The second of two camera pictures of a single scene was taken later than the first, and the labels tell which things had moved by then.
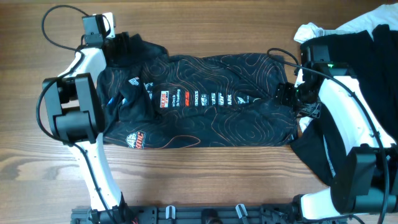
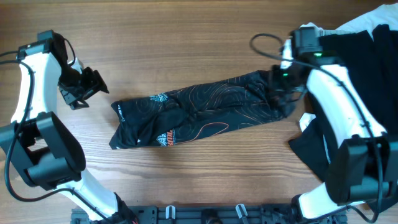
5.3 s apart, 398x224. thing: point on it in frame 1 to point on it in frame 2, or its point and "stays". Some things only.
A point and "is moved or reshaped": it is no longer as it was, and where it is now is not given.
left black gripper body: x=120 y=44 to x=76 y=86
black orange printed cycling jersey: x=153 y=99 is moved or reshaped
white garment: x=387 y=15 stays
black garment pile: x=373 y=55 stays
